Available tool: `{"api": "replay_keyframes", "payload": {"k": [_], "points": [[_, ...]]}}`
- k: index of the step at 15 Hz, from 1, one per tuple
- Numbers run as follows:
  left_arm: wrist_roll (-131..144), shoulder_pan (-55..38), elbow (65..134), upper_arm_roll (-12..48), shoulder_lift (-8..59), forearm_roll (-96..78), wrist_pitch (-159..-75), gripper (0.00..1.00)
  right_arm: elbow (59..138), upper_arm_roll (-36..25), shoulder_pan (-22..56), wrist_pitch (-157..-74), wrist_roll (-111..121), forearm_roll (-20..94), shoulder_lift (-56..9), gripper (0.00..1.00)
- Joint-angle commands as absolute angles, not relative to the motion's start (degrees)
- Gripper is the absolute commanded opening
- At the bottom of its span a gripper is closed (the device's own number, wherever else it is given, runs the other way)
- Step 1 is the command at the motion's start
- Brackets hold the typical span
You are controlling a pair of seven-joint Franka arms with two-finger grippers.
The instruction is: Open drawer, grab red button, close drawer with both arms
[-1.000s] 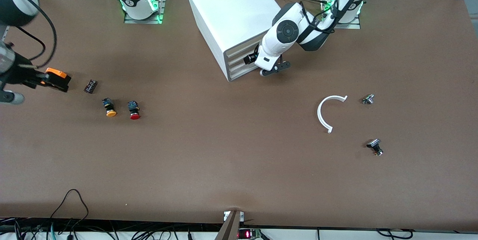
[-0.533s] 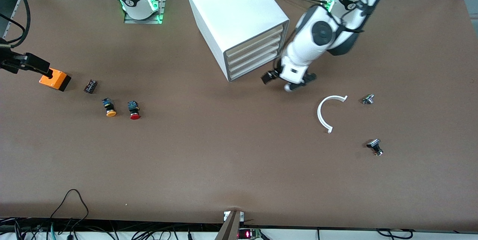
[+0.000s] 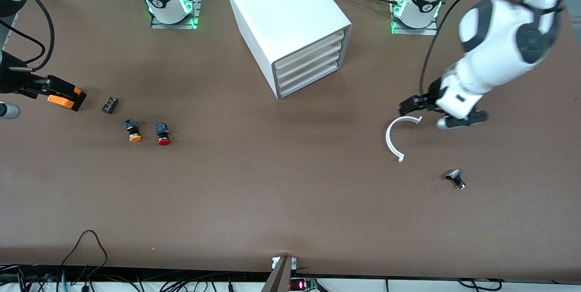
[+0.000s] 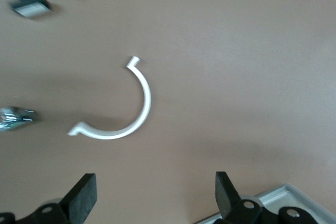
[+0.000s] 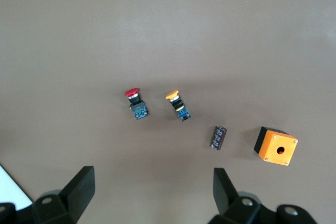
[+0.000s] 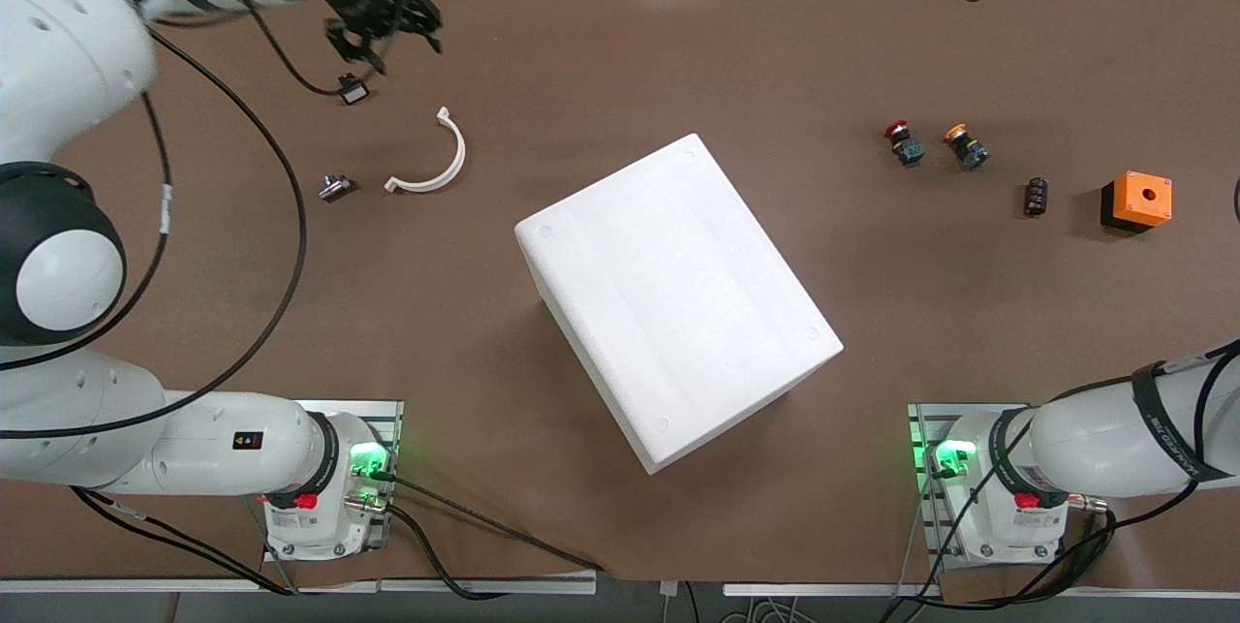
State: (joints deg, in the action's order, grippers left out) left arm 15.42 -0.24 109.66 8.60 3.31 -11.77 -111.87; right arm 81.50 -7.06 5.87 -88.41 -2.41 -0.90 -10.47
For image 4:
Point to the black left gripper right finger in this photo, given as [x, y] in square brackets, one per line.
[231, 208]

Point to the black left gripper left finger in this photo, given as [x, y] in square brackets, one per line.
[81, 200]

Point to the white pull-out drawer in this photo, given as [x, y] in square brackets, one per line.
[288, 195]

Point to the white curved plastic clip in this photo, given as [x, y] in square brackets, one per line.
[147, 98]

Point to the small silver knob switch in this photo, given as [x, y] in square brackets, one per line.
[13, 119]

